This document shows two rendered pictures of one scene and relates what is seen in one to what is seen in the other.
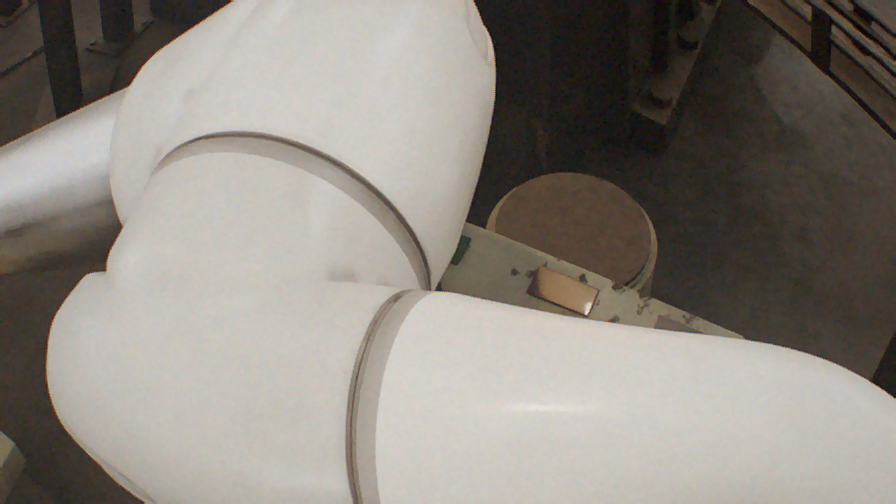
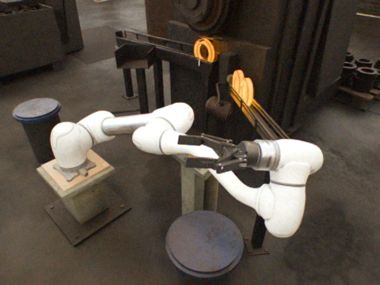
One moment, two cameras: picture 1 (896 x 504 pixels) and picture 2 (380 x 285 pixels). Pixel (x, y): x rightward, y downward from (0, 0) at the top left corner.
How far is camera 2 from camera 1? 0.83 m
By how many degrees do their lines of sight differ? 18
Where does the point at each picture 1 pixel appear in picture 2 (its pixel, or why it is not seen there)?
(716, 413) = not seen: hidden behind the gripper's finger
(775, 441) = not seen: hidden behind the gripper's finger
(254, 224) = (160, 123)
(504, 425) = (171, 135)
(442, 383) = (168, 133)
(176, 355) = (150, 130)
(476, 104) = (186, 122)
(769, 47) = not seen: hidden behind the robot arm
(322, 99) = (170, 117)
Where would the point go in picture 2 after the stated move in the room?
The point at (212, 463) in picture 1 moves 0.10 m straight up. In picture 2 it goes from (149, 138) to (146, 116)
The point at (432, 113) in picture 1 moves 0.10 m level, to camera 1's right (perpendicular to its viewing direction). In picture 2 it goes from (180, 121) to (202, 125)
